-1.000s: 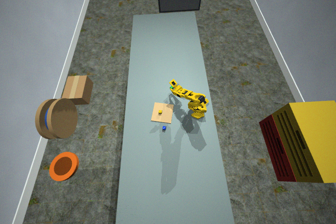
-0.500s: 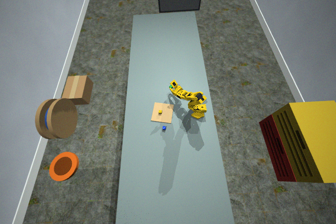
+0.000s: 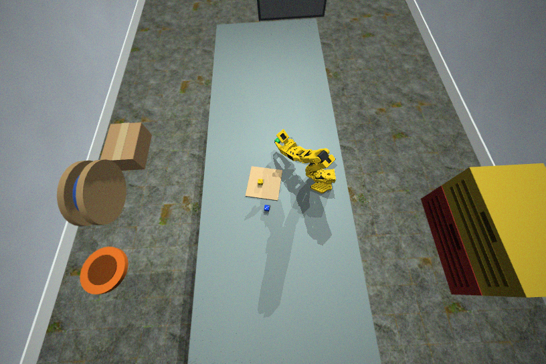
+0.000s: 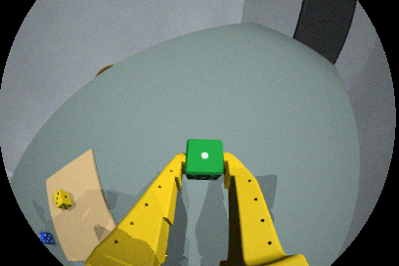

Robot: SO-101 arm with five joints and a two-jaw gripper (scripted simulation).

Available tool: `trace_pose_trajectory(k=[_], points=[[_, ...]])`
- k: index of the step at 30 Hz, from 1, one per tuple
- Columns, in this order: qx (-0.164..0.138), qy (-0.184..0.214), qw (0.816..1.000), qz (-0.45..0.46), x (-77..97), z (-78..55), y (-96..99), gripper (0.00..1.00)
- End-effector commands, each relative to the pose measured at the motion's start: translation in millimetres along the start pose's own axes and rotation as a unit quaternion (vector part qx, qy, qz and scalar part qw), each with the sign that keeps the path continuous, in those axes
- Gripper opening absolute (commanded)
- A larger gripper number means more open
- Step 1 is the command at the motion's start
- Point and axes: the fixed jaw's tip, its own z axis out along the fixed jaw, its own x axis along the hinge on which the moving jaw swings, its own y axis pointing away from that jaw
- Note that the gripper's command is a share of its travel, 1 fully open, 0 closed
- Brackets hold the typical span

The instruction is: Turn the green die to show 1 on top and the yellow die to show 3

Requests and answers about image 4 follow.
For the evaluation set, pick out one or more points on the yellow die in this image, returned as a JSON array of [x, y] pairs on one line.
[[62, 199]]

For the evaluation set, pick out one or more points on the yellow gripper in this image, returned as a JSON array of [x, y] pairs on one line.
[[140, 239]]

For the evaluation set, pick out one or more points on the green die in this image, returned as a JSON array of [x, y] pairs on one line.
[[204, 159]]

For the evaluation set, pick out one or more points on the blue die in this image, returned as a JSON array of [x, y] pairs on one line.
[[46, 238]]

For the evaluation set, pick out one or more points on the beige mat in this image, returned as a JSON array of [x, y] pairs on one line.
[[88, 221]]

